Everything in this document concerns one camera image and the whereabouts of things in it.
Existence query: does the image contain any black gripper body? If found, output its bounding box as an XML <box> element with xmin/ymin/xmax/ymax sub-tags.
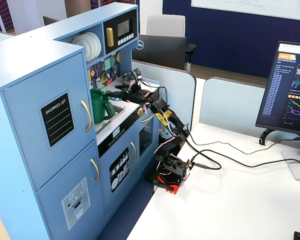
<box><xmin>126</xmin><ymin>88</ymin><xmax>152</xmax><ymax>105</ymax></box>

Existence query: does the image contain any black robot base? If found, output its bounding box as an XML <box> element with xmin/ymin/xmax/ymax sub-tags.
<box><xmin>153</xmin><ymin>149</ymin><xmax>191</xmax><ymax>187</ymax></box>

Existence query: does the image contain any gold toy knob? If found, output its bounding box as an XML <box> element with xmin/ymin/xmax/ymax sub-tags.
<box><xmin>136</xmin><ymin>106</ymin><xmax>148</xmax><ymax>118</ymax></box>

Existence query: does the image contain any green pitcher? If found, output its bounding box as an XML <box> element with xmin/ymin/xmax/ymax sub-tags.
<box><xmin>89</xmin><ymin>89</ymin><xmax>117</xmax><ymax>125</ymax></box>

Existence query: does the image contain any light blue desk partition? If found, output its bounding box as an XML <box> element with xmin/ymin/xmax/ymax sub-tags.
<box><xmin>198</xmin><ymin>76</ymin><xmax>267</xmax><ymax>131</ymax></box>
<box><xmin>131</xmin><ymin>61</ymin><xmax>197</xmax><ymax>131</ymax></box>

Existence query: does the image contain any white plate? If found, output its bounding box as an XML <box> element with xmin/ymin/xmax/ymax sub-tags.
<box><xmin>71</xmin><ymin>34</ymin><xmax>91</xmax><ymax>62</ymax></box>
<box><xmin>90</xmin><ymin>32</ymin><xmax>100</xmax><ymax>59</ymax></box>
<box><xmin>84</xmin><ymin>33</ymin><xmax>96</xmax><ymax>61</ymax></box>

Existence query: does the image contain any black Dell monitor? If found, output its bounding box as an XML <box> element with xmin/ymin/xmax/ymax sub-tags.
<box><xmin>132</xmin><ymin>34</ymin><xmax>188</xmax><ymax>71</ymax></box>

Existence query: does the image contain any grey office chair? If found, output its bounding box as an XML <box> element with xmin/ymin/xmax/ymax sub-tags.
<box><xmin>145</xmin><ymin>14</ymin><xmax>197</xmax><ymax>71</ymax></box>

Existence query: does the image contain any blue toy kitchen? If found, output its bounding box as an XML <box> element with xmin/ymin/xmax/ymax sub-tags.
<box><xmin>0</xmin><ymin>2</ymin><xmax>161</xmax><ymax>240</ymax></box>

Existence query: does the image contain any red table clamp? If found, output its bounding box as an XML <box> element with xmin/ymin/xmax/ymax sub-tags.
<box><xmin>152</xmin><ymin>174</ymin><xmax>184</xmax><ymax>196</ymax></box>

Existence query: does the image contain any whiteboard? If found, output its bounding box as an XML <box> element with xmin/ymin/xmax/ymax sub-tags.
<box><xmin>190</xmin><ymin>0</ymin><xmax>300</xmax><ymax>22</ymax></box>

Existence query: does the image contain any lit computer monitor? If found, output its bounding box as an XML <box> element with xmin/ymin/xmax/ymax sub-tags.
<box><xmin>255</xmin><ymin>40</ymin><xmax>300</xmax><ymax>139</ymax></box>

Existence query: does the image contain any monitor stand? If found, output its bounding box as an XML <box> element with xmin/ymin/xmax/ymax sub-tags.
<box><xmin>259</xmin><ymin>127</ymin><xmax>300</xmax><ymax>182</ymax></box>

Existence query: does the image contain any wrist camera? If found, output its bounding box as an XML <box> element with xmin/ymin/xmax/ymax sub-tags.
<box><xmin>122</xmin><ymin>69</ymin><xmax>144</xmax><ymax>86</ymax></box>

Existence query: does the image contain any black cable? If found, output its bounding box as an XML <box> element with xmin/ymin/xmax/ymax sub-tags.
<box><xmin>189</xmin><ymin>149</ymin><xmax>300</xmax><ymax>176</ymax></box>
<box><xmin>183</xmin><ymin>124</ymin><xmax>300</xmax><ymax>156</ymax></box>

